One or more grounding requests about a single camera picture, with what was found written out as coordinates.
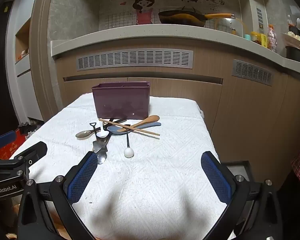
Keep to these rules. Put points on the dark shoe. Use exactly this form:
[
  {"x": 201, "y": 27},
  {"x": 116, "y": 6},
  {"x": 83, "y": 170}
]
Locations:
[{"x": 25, "y": 126}]

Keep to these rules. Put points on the grey metal spoon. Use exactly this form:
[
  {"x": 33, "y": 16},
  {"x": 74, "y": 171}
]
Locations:
[{"x": 83, "y": 134}]

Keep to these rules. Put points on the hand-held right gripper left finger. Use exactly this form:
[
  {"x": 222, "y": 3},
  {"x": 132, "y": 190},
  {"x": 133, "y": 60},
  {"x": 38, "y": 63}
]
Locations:
[{"x": 82, "y": 177}]

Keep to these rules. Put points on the red doormat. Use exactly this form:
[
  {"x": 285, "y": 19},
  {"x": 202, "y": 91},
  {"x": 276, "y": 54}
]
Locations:
[{"x": 5, "y": 152}]

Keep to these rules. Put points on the wooden kitchen cabinet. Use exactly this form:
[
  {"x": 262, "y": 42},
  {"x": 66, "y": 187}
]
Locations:
[{"x": 190, "y": 97}]

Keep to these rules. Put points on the white ball-ended black stirrer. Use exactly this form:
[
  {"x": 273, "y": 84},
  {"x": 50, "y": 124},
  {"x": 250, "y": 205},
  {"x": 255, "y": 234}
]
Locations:
[{"x": 128, "y": 152}]

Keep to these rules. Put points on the yellow-lidded jar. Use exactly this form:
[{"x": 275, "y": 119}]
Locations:
[{"x": 255, "y": 38}]

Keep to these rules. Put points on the cartoon girl wall sticker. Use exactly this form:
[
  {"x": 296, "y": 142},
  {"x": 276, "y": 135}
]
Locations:
[{"x": 143, "y": 7}]

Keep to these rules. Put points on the yellow box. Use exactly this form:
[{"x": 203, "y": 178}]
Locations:
[{"x": 264, "y": 41}]

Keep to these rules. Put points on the white round ornament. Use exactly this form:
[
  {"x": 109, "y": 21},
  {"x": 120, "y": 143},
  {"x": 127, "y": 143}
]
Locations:
[{"x": 299, "y": 22}]

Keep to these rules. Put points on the white textured towel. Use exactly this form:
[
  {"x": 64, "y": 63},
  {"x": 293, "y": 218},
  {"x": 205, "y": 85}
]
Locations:
[{"x": 165, "y": 160}]

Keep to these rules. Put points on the black pot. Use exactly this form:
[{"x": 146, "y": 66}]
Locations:
[{"x": 297, "y": 54}]

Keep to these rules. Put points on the glass pot lid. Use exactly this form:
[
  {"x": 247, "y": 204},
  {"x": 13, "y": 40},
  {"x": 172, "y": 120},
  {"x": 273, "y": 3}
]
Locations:
[{"x": 226, "y": 25}]

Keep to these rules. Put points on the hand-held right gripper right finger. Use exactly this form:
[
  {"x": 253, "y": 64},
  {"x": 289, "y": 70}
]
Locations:
[{"x": 216, "y": 177}]

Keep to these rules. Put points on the purple plastic utensil holder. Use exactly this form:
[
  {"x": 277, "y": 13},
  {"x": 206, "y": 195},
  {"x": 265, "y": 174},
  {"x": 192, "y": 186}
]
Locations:
[{"x": 120, "y": 102}]

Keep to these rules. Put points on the wooden spoon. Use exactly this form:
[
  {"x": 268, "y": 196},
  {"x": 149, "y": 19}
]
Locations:
[{"x": 152, "y": 118}]

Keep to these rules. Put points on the bowl of white food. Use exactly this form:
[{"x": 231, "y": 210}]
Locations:
[{"x": 296, "y": 37}]

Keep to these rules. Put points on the short grey vent grille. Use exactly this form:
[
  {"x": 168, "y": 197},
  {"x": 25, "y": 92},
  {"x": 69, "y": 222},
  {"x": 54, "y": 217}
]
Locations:
[{"x": 252, "y": 72}]

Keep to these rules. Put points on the white spoon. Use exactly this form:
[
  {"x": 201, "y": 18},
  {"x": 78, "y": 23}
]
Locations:
[{"x": 102, "y": 134}]

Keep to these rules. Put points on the teal jar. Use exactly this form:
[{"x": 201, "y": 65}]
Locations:
[{"x": 247, "y": 37}]

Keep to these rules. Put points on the long grey vent grille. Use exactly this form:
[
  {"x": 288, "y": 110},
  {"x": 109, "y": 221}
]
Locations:
[{"x": 135, "y": 58}]

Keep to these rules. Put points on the white sneaker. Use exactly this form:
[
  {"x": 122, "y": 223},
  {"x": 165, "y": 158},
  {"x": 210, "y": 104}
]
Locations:
[{"x": 32, "y": 134}]

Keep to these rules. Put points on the clear bottle with orange cap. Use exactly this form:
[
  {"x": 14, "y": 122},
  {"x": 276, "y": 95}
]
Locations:
[{"x": 271, "y": 38}]

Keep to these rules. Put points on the thin shovel-shaped spoon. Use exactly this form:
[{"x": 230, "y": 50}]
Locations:
[{"x": 93, "y": 127}]

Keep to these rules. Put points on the beige kitchen countertop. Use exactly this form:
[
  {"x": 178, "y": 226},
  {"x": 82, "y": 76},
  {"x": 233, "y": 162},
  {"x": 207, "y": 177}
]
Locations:
[{"x": 140, "y": 33}]

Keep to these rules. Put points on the white shelf unit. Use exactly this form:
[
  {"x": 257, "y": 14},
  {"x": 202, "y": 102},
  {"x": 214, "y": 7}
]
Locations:
[{"x": 25, "y": 85}]

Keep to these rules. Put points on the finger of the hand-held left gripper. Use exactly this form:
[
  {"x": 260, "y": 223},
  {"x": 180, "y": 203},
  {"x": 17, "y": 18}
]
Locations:
[
  {"x": 33, "y": 150},
  {"x": 5, "y": 138}
]

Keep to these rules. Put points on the blue plastic spoon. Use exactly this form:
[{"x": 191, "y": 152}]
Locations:
[{"x": 113, "y": 130}]

